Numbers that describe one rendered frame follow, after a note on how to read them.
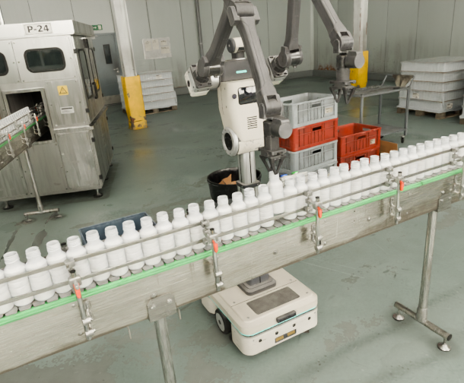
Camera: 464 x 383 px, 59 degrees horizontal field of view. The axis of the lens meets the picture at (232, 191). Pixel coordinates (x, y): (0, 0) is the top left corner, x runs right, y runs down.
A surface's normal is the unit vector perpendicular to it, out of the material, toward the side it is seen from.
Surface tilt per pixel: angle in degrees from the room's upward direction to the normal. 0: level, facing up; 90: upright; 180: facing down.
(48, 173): 90
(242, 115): 90
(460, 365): 0
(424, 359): 0
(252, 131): 90
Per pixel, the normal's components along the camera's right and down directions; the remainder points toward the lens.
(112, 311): 0.47, 0.28
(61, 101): 0.18, 0.34
